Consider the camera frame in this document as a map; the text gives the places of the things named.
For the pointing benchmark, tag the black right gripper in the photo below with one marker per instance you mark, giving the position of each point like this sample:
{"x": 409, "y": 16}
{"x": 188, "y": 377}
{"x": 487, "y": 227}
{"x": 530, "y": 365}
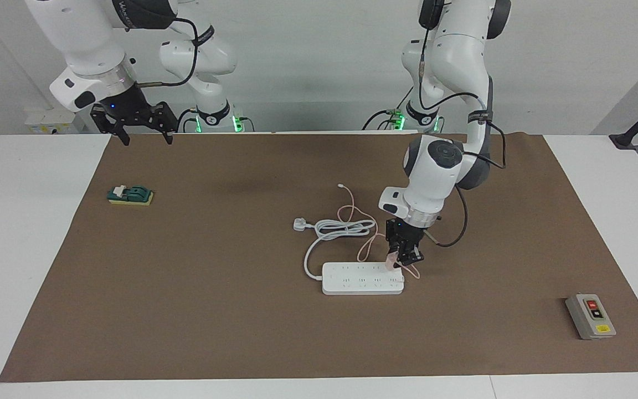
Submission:
{"x": 130, "y": 108}

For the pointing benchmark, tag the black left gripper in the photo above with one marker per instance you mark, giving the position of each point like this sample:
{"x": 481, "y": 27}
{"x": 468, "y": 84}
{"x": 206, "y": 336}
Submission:
{"x": 405, "y": 235}

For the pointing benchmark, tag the pink charger adapter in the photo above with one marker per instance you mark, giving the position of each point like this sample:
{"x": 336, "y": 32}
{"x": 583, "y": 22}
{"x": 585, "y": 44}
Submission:
{"x": 391, "y": 261}

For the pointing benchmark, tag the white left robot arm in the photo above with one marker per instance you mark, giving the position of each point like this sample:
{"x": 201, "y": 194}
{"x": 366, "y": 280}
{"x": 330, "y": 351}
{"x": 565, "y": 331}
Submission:
{"x": 435, "y": 172}

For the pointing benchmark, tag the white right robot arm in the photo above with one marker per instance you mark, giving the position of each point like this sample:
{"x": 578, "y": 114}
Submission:
{"x": 86, "y": 33}

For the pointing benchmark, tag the white power strip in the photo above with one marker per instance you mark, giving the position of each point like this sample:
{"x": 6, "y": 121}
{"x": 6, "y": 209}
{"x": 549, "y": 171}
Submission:
{"x": 363, "y": 282}

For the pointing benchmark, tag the green circuit board module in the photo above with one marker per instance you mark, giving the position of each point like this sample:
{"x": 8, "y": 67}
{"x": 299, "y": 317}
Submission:
{"x": 130, "y": 195}

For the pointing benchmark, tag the green-lit base connector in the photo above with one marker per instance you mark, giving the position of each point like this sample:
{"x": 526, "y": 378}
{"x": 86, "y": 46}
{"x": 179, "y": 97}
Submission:
{"x": 239, "y": 123}
{"x": 396, "y": 121}

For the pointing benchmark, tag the brown table mat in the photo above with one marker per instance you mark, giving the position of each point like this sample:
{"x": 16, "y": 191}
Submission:
{"x": 186, "y": 332}

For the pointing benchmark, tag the white wall socket box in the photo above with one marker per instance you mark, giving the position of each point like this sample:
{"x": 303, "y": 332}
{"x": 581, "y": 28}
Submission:
{"x": 50, "y": 121}

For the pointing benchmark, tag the grey on-off switch box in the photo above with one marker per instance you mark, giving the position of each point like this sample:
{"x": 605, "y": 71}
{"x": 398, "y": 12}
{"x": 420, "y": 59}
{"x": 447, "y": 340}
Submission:
{"x": 590, "y": 318}

